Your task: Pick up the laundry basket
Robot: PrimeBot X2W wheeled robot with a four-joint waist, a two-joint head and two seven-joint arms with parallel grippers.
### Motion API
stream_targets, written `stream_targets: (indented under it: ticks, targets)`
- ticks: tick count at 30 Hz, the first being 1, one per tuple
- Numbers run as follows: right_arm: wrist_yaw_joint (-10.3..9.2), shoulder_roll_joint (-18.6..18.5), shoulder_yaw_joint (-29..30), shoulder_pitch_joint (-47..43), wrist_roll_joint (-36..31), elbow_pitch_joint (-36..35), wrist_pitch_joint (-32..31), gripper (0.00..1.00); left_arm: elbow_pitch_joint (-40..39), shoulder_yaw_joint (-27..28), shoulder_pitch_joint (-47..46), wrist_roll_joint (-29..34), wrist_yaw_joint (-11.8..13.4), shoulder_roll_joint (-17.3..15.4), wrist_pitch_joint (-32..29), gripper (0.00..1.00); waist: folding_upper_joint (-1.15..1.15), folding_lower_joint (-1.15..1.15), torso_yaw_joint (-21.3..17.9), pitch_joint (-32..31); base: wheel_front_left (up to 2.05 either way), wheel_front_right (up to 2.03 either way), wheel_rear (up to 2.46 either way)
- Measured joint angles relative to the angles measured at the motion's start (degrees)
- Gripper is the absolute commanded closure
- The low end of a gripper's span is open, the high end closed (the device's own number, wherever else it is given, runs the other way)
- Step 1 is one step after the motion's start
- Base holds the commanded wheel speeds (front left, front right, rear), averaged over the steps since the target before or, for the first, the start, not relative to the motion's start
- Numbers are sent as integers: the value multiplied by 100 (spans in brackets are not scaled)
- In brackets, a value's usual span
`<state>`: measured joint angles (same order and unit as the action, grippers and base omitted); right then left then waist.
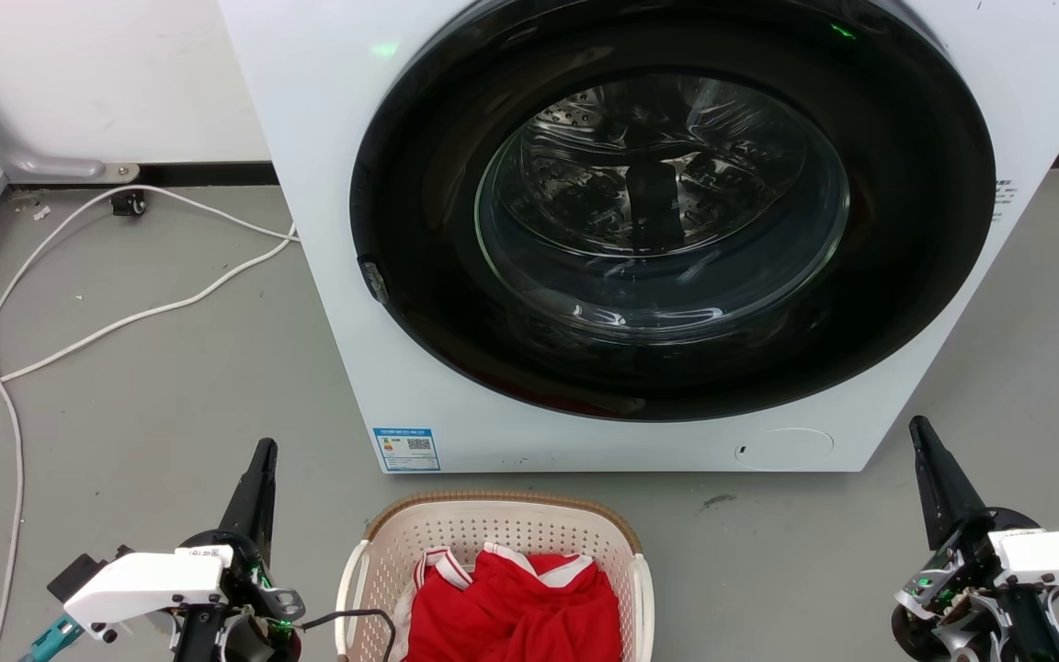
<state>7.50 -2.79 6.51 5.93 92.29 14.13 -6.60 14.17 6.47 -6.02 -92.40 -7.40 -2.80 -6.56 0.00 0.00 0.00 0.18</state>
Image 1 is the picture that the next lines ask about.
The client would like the grey wall pipe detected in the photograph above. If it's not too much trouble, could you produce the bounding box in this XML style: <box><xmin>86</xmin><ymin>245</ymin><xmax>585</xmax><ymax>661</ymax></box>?
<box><xmin>0</xmin><ymin>41</ymin><xmax>141</xmax><ymax>183</ymax></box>

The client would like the teal cable connector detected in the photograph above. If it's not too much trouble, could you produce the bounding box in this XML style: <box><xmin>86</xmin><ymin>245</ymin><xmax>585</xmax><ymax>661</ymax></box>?
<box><xmin>18</xmin><ymin>615</ymin><xmax>85</xmax><ymax>662</ymax></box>

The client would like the white hose cable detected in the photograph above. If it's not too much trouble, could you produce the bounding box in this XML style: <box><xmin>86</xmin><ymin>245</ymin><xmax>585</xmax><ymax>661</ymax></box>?
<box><xmin>0</xmin><ymin>223</ymin><xmax>299</xmax><ymax>424</ymax></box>

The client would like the black round washer door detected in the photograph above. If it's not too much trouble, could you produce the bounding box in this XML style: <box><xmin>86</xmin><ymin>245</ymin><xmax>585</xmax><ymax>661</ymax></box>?
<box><xmin>349</xmin><ymin>0</ymin><xmax>997</xmax><ymax>423</ymax></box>

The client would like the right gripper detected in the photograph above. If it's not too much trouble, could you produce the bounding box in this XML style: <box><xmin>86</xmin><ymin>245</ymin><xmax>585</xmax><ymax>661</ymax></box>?
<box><xmin>891</xmin><ymin>416</ymin><xmax>1059</xmax><ymax>662</ymax></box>

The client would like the blue white energy label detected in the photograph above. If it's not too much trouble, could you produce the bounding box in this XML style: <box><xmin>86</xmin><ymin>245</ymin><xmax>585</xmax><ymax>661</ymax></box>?
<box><xmin>373</xmin><ymin>427</ymin><xmax>442</xmax><ymax>474</ymax></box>

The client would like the white front-load washing machine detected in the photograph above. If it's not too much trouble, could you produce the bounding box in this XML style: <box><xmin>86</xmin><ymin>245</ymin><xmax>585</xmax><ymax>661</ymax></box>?
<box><xmin>218</xmin><ymin>0</ymin><xmax>1059</xmax><ymax>474</ymax></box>

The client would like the round white filter cover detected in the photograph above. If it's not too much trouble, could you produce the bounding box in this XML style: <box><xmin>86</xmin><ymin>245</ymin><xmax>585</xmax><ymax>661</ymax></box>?
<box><xmin>734</xmin><ymin>428</ymin><xmax>836</xmax><ymax>473</ymax></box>

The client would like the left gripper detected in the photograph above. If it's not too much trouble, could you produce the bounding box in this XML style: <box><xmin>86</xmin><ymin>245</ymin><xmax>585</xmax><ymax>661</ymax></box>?
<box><xmin>63</xmin><ymin>438</ymin><xmax>307</xmax><ymax>662</ymax></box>

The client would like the beige perforated laundry basket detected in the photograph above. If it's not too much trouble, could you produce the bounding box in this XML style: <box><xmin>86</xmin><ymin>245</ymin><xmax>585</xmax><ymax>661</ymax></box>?
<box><xmin>335</xmin><ymin>490</ymin><xmax>656</xmax><ymax>662</ymax></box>

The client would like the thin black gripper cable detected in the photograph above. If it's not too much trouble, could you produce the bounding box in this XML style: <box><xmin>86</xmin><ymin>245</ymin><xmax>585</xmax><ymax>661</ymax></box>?
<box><xmin>295</xmin><ymin>608</ymin><xmax>400</xmax><ymax>662</ymax></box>

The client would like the red garment with white trim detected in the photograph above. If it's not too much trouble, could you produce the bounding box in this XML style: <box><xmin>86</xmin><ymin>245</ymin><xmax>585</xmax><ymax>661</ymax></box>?
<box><xmin>392</xmin><ymin>542</ymin><xmax>625</xmax><ymax>662</ymax></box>

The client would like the grey door latch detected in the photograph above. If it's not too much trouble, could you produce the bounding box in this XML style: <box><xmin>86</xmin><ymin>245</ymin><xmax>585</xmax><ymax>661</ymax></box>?
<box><xmin>359</xmin><ymin>259</ymin><xmax>392</xmax><ymax>305</ymax></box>

